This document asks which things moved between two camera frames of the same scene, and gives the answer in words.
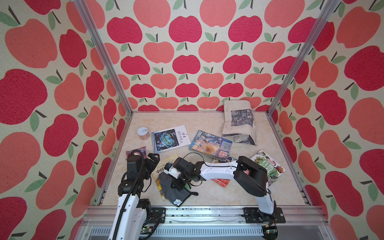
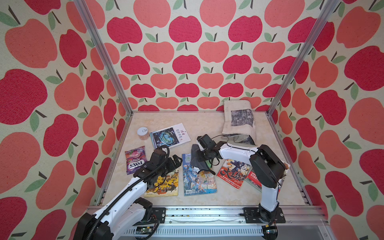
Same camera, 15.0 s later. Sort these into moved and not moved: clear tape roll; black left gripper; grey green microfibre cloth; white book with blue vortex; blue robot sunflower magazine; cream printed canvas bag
Moved: blue robot sunflower magazine; black left gripper; grey green microfibre cloth
Not moved: cream printed canvas bag; clear tape roll; white book with blue vortex
